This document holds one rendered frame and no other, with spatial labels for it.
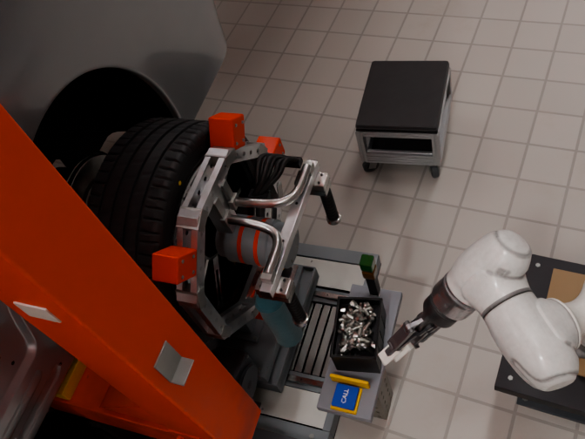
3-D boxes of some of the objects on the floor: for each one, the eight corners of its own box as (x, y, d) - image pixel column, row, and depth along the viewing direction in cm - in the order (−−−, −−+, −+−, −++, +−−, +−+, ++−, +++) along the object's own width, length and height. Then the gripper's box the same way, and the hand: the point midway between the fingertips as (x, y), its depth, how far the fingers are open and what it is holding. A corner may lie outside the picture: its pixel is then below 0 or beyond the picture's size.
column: (366, 388, 239) (348, 342, 206) (393, 394, 236) (379, 348, 202) (359, 413, 235) (340, 371, 201) (386, 420, 231) (371, 378, 197)
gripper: (463, 281, 135) (403, 336, 151) (412, 293, 126) (353, 351, 142) (483, 312, 132) (420, 364, 148) (432, 327, 123) (369, 381, 139)
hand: (395, 351), depth 143 cm, fingers open, 3 cm apart
